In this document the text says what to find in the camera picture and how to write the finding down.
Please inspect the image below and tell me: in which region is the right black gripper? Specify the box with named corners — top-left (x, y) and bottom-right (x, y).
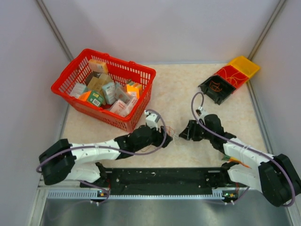
top-left (179, 120), bottom-right (214, 142)

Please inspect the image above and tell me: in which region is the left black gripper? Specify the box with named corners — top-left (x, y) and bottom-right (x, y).
top-left (135, 122), bottom-right (172, 152)

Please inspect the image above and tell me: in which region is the white wire tangle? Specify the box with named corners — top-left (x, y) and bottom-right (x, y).
top-left (171, 133), bottom-right (186, 146)

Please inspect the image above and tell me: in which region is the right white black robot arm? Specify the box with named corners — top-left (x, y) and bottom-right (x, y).
top-left (179, 114), bottom-right (301, 207)

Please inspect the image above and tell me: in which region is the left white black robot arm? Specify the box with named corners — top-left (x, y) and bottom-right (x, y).
top-left (37, 125), bottom-right (173, 187)

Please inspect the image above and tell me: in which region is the green orange sponge pack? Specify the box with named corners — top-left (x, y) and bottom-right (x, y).
top-left (222, 155), bottom-right (250, 169)

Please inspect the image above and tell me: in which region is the black plastic bin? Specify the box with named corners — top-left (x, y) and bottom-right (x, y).
top-left (198, 75), bottom-right (236, 105)

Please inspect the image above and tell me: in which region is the pink white box in basket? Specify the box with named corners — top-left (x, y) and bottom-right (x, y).
top-left (110, 97), bottom-right (138, 117)

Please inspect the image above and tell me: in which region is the bright orange pack in basket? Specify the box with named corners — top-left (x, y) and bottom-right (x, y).
top-left (126, 81), bottom-right (143, 99)

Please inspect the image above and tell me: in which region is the red plastic shopping basket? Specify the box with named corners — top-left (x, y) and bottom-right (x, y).
top-left (51, 48), bottom-right (156, 132)

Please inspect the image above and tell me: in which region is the pale blue box in basket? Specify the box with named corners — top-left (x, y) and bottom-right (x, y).
top-left (102, 81), bottom-right (116, 105)

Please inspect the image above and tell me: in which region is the red plastic bin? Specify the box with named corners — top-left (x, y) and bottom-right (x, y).
top-left (214, 65), bottom-right (249, 93)

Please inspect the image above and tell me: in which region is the green orange box in basket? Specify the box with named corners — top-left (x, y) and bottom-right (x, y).
top-left (78, 90), bottom-right (104, 107)

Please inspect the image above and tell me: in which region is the yellow plastic bin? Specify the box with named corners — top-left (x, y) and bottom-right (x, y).
top-left (228, 56), bottom-right (260, 79)

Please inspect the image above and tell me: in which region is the tan box in basket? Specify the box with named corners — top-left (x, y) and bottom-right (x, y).
top-left (87, 73), bottom-right (113, 92)

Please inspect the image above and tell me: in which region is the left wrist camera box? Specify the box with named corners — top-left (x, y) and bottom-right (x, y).
top-left (144, 110), bottom-right (160, 130)

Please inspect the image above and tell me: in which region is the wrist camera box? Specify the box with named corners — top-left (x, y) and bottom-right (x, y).
top-left (144, 110), bottom-right (160, 130)
top-left (196, 106), bottom-right (208, 124)

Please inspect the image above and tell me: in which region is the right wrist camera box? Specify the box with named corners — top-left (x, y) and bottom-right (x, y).
top-left (196, 106), bottom-right (208, 124)

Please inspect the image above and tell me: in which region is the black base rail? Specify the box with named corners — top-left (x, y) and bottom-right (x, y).
top-left (47, 168), bottom-right (247, 202)

